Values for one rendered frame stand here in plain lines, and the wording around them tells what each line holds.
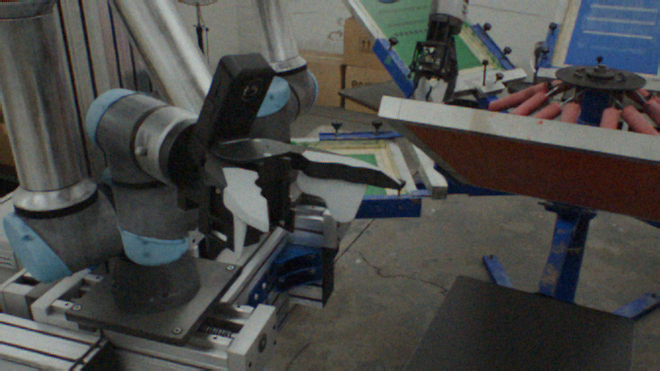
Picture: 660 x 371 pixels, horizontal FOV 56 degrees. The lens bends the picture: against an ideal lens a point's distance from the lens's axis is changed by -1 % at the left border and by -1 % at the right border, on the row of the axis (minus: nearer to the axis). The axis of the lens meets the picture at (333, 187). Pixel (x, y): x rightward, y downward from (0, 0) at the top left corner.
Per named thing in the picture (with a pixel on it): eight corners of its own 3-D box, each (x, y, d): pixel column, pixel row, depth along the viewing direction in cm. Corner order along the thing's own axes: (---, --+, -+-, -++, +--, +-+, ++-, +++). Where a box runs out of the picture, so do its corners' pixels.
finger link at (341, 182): (394, 224, 57) (296, 210, 58) (403, 163, 55) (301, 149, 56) (393, 237, 54) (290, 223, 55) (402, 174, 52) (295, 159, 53)
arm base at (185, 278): (94, 303, 104) (83, 253, 100) (144, 258, 117) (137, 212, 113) (172, 320, 100) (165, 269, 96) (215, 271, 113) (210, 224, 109)
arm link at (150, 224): (227, 242, 76) (219, 159, 71) (145, 280, 68) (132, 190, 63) (189, 221, 80) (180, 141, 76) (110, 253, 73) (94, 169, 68)
